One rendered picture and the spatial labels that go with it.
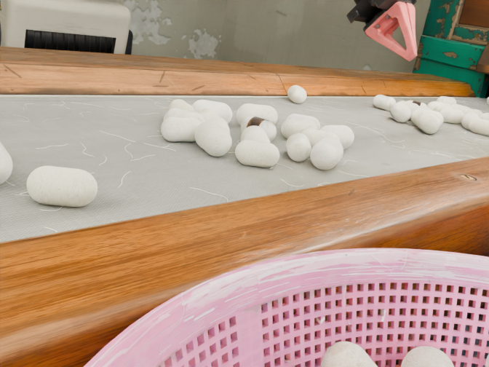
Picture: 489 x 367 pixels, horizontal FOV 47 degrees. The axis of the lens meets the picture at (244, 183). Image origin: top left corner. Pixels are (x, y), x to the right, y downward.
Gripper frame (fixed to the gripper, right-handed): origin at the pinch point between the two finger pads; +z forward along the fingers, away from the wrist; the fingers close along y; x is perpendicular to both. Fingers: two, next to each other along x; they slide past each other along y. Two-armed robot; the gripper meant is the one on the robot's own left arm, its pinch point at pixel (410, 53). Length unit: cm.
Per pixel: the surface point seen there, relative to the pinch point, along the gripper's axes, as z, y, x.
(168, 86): 0.8, -38.9, 7.9
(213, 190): 20, -54, -8
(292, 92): 3.5, -23.4, 5.0
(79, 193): 20, -63, -9
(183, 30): -131, 106, 136
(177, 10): -137, 101, 129
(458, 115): 12.7, -4.6, -3.0
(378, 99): 6.0, -9.7, 2.8
